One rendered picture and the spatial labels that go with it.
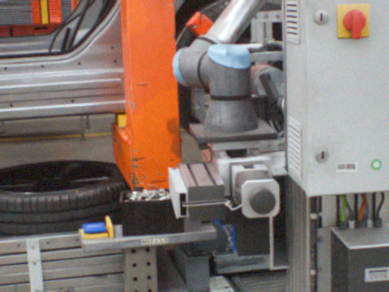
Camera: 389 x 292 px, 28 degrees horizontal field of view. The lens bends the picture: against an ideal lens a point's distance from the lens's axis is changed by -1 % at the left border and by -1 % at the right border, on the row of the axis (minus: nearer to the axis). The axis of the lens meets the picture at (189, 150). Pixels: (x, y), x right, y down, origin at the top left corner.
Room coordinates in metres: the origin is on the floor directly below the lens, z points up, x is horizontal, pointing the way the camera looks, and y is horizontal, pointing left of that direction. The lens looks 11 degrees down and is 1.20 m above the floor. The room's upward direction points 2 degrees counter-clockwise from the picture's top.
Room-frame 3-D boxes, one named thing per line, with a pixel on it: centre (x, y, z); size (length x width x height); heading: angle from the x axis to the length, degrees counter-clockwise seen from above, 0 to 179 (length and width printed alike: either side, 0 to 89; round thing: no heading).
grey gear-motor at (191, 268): (2.97, -0.02, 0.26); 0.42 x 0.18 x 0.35; 12
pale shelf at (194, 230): (2.43, 0.15, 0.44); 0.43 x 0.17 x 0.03; 102
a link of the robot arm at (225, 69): (2.17, -0.12, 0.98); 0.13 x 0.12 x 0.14; 38
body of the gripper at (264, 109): (2.65, -0.28, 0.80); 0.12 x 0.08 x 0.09; 57
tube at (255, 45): (2.86, -0.21, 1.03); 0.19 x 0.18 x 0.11; 12
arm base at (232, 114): (2.17, -0.12, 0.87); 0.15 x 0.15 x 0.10
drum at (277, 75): (2.93, -0.30, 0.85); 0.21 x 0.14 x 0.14; 12
